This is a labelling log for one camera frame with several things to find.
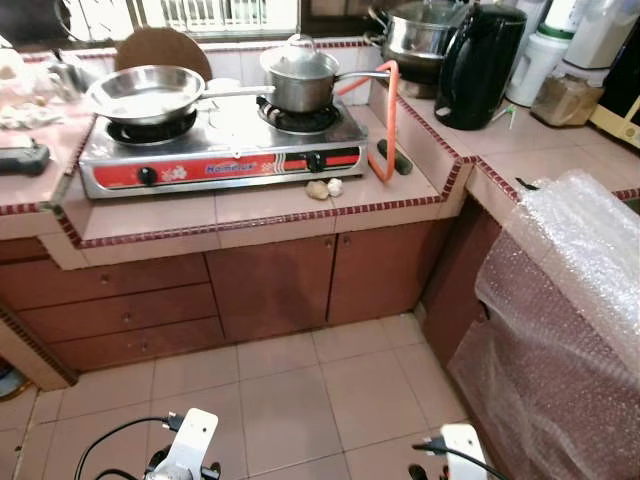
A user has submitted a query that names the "steel red gas stove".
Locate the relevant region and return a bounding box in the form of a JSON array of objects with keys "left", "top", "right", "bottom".
[{"left": 78, "top": 95, "right": 369, "bottom": 199}]

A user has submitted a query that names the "cream water ionizer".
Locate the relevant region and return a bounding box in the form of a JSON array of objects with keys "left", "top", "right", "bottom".
[{"left": 590, "top": 95, "right": 640, "bottom": 151}]

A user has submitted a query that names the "steel saucepan with lid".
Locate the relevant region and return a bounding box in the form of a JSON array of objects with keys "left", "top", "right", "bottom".
[{"left": 260, "top": 35, "right": 391, "bottom": 113}]

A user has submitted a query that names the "brown cabinet door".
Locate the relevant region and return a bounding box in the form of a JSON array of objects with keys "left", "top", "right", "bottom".
[
  {"left": 328, "top": 218, "right": 453, "bottom": 326},
  {"left": 205, "top": 235, "right": 339, "bottom": 343}
]

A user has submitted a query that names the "translucent white container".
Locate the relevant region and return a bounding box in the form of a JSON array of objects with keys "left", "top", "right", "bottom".
[{"left": 565, "top": 0, "right": 640, "bottom": 71}]

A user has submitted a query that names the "round brown wooden board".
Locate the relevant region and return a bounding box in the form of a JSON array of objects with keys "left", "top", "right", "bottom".
[{"left": 115, "top": 27, "right": 213, "bottom": 83}]

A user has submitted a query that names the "jar of brown powder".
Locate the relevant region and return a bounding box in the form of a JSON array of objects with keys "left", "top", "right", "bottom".
[{"left": 530, "top": 72, "right": 604, "bottom": 128}]

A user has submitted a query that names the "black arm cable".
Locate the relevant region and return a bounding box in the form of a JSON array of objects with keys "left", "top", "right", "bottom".
[
  {"left": 410, "top": 435, "right": 511, "bottom": 480},
  {"left": 75, "top": 415, "right": 186, "bottom": 480}
]

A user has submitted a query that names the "brown wooden sink cabinet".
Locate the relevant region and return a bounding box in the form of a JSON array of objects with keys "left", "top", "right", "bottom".
[{"left": 420, "top": 200, "right": 521, "bottom": 371}]

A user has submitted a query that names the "white plastic jug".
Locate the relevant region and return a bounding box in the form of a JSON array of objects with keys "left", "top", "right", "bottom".
[{"left": 505, "top": 30, "right": 561, "bottom": 108}]

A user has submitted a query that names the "black electric kettle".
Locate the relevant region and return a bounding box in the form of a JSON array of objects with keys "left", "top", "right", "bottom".
[{"left": 435, "top": 3, "right": 528, "bottom": 131}]

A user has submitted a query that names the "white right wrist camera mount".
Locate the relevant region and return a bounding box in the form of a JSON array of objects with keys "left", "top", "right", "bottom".
[{"left": 440, "top": 423, "right": 488, "bottom": 480}]

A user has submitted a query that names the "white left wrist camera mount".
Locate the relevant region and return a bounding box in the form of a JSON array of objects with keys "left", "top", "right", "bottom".
[{"left": 165, "top": 408, "right": 219, "bottom": 480}]

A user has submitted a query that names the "white labelled bottle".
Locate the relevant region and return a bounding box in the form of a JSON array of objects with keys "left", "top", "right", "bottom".
[{"left": 540, "top": 0, "right": 586, "bottom": 41}]

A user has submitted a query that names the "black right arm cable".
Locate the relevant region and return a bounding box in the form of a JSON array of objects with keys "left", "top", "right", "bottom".
[{"left": 410, "top": 435, "right": 511, "bottom": 480}]

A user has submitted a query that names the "orange gas hose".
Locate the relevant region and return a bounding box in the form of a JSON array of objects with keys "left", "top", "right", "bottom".
[{"left": 335, "top": 60, "right": 401, "bottom": 183}]

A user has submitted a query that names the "large steel stock pot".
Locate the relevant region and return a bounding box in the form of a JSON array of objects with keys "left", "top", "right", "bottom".
[{"left": 368, "top": 0, "right": 471, "bottom": 99}]

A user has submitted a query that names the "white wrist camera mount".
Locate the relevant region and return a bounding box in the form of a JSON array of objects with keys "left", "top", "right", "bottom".
[
  {"left": 165, "top": 408, "right": 219, "bottom": 480},
  {"left": 440, "top": 423, "right": 488, "bottom": 480}
]

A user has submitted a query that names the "brown wooden stove cabinet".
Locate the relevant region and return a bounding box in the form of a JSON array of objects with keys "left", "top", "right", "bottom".
[{"left": 0, "top": 205, "right": 466, "bottom": 391}]

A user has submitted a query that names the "window with white grille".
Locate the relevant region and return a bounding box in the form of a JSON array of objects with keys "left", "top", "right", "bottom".
[{"left": 60, "top": 0, "right": 301, "bottom": 41}]

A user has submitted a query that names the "brown cabinet drawer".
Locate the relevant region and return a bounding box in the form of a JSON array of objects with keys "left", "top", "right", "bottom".
[
  {"left": 18, "top": 285, "right": 223, "bottom": 344},
  {"left": 0, "top": 253, "right": 216, "bottom": 311},
  {"left": 48, "top": 318, "right": 229, "bottom": 373}
]

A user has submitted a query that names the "clear bubble wrap sheet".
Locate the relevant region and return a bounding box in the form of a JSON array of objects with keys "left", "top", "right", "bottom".
[{"left": 447, "top": 170, "right": 640, "bottom": 480}]

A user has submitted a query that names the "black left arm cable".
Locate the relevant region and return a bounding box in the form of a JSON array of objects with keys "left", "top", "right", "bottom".
[{"left": 75, "top": 415, "right": 186, "bottom": 480}]

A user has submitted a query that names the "dark green cylinder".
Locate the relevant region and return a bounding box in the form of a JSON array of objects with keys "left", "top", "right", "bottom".
[{"left": 377, "top": 138, "right": 414, "bottom": 177}]

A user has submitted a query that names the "steel frying pan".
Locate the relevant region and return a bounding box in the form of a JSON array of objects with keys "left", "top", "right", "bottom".
[{"left": 85, "top": 65, "right": 276, "bottom": 126}]

